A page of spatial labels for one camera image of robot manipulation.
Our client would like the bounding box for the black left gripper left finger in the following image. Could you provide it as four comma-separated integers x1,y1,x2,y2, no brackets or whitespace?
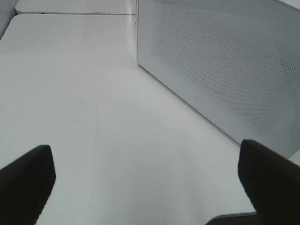
0,145,56,225

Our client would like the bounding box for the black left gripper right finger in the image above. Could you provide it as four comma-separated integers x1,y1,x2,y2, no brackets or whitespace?
238,139,300,225

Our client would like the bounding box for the white microwave door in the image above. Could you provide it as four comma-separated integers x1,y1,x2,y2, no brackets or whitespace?
137,0,300,158

